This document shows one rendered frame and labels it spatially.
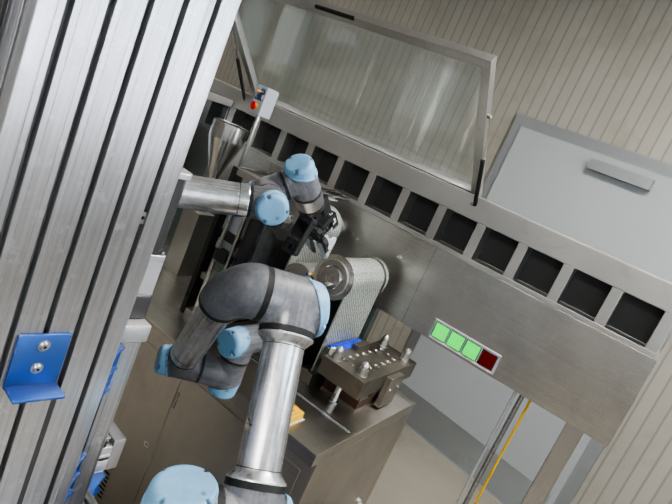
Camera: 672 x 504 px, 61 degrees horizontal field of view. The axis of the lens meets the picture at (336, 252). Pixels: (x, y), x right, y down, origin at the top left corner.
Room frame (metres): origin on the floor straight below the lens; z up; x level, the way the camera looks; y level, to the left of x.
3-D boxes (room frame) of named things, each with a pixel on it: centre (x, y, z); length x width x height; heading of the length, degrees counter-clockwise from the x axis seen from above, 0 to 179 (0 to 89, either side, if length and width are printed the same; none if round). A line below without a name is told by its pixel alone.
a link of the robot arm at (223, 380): (1.34, 0.15, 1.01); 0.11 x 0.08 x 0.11; 112
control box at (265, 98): (2.04, 0.45, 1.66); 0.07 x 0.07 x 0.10; 44
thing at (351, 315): (1.83, -0.14, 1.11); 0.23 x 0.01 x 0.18; 151
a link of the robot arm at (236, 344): (1.34, 0.13, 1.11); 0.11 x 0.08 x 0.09; 152
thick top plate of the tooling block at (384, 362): (1.81, -0.26, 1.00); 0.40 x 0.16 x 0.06; 151
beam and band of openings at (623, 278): (2.39, 0.37, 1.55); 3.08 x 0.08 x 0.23; 61
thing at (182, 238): (2.19, 0.56, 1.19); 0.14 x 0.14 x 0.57
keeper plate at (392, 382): (1.78, -0.35, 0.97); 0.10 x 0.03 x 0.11; 151
